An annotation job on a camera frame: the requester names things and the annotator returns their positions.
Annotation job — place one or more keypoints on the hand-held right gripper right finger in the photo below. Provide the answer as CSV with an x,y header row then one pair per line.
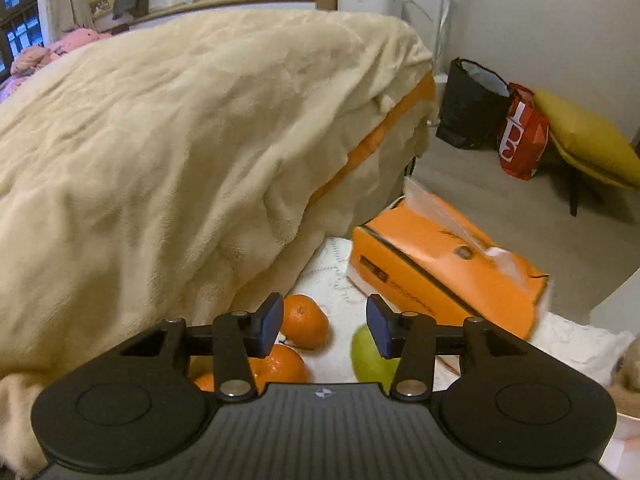
x,y
378,331

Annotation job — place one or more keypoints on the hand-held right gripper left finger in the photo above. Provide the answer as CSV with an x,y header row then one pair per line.
x,y
270,324

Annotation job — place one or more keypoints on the orange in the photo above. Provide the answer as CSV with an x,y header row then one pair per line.
x,y
286,367
305,322

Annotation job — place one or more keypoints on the green guava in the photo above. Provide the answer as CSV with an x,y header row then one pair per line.
x,y
370,365

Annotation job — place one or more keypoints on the pink cardboard box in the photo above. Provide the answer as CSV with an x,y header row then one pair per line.
x,y
622,442

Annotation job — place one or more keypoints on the white lace cloth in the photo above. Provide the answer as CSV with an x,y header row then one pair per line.
x,y
335,285

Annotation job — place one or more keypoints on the orange tissue box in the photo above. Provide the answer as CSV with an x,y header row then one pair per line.
x,y
425,260

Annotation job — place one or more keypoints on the beige fleece blanket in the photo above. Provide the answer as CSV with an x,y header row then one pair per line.
x,y
175,160

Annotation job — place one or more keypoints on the orange mattress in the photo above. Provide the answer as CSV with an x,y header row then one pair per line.
x,y
380,132

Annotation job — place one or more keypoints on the red shopping bag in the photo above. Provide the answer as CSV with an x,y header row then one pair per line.
x,y
520,145

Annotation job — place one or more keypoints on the black bag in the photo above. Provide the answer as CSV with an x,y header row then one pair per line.
x,y
465,110

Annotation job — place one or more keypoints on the brown plush toy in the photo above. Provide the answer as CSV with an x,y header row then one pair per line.
x,y
627,375

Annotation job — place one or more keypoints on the olive green cushion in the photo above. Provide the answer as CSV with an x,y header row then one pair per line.
x,y
590,140

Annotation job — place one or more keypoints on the wooden headboard shelf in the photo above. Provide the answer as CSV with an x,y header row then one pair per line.
x,y
250,0

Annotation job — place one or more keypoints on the white floor lamp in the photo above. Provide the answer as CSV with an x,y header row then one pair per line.
x,y
442,10

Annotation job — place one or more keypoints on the pink plush toy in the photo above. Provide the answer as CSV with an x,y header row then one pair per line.
x,y
75,40

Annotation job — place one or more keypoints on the window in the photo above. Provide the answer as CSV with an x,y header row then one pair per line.
x,y
20,35

